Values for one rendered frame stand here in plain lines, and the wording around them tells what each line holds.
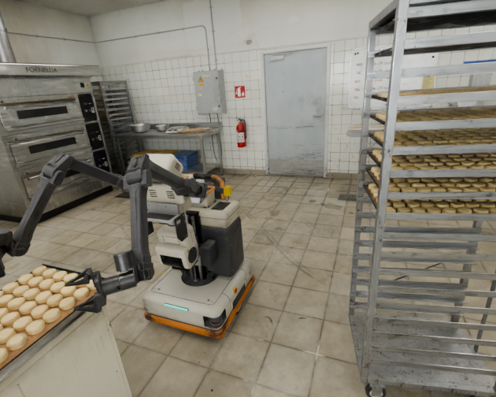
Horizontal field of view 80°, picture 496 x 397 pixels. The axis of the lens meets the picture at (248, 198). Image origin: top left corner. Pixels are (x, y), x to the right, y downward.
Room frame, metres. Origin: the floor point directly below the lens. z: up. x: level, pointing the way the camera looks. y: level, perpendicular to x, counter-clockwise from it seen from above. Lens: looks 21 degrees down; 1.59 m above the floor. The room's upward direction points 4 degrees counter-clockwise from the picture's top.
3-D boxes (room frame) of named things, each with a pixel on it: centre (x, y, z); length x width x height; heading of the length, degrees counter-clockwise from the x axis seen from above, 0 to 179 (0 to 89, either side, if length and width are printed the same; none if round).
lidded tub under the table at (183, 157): (5.42, 1.14, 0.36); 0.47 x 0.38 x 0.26; 159
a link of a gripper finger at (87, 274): (0.81, 0.56, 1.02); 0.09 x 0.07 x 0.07; 112
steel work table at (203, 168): (5.54, 1.41, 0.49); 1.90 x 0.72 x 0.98; 67
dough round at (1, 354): (0.64, 0.75, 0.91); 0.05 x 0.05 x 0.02
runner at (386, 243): (1.43, -0.92, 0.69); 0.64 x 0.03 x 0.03; 78
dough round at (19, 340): (0.70, 0.73, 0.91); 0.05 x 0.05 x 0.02
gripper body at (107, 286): (0.84, 0.49, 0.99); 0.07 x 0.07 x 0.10; 22
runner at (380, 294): (1.43, -0.92, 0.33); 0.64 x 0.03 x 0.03; 78
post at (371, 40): (1.52, -0.62, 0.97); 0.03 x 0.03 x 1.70; 78
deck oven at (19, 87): (4.47, 2.96, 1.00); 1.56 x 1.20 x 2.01; 157
